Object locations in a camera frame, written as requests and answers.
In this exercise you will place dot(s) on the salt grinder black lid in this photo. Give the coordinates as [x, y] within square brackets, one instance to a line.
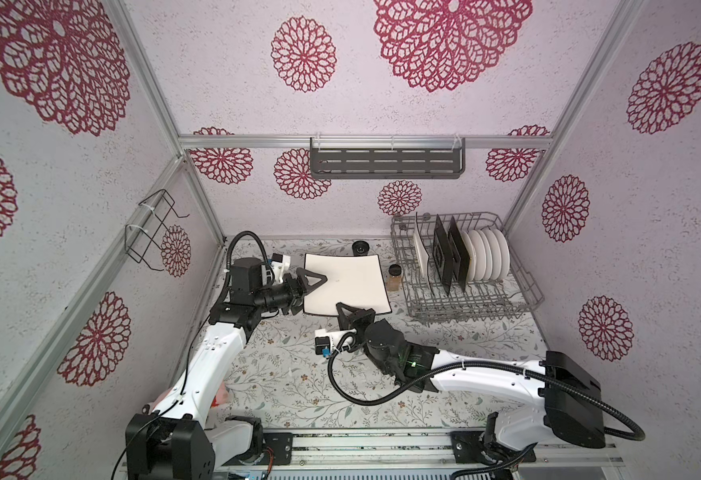
[360, 248]

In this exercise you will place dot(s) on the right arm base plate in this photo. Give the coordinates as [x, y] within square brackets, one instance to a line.
[468, 446]

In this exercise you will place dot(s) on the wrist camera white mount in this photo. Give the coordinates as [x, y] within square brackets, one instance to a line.
[280, 265]
[326, 342]

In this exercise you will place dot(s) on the small amber spice jar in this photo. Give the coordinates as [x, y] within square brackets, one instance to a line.
[394, 278]

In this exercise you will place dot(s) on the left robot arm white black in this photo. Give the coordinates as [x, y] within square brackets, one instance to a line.
[172, 440]

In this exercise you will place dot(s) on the black square plate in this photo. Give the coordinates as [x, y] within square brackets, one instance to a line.
[442, 255]
[459, 254]

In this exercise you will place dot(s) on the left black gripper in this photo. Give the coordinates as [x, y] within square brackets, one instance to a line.
[303, 288]

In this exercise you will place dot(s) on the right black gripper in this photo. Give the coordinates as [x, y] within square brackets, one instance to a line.
[353, 321]

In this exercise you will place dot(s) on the aluminium front rail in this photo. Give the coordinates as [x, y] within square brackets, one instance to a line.
[366, 451]

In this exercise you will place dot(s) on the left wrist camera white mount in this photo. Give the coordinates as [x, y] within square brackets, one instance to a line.
[280, 265]

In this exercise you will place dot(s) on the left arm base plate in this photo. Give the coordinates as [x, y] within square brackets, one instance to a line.
[273, 449]

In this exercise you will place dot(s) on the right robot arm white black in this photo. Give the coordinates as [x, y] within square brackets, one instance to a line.
[555, 395]

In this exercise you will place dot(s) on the grey wire dish rack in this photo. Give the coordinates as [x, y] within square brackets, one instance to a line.
[517, 294]

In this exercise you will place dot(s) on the red pink plush toy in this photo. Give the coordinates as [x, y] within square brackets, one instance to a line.
[220, 399]

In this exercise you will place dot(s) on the black wire wall holder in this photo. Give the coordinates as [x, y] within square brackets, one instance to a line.
[142, 236]

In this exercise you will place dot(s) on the grey wall shelf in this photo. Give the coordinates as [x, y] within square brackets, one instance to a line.
[390, 163]

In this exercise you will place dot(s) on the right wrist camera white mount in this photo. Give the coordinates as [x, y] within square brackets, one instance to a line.
[326, 342]

